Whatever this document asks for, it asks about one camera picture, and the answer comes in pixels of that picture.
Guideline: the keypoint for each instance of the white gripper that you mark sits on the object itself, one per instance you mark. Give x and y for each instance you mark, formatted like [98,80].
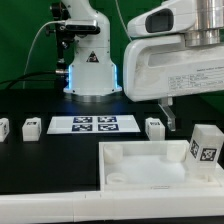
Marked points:
[163,67]

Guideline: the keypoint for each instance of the white square tabletop tray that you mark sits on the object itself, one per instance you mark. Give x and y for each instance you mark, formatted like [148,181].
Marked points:
[146,165]

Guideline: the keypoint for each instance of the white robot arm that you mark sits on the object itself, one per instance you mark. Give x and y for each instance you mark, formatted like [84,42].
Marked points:
[92,74]

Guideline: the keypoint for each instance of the white marker sheet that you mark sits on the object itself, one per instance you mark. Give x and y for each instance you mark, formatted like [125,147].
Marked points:
[93,124]

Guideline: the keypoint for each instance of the white front fence wall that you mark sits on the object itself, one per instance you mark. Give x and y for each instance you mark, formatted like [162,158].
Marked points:
[91,206]

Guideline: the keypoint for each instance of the black camera on stand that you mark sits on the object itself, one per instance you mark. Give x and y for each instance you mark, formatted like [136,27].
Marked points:
[61,36]

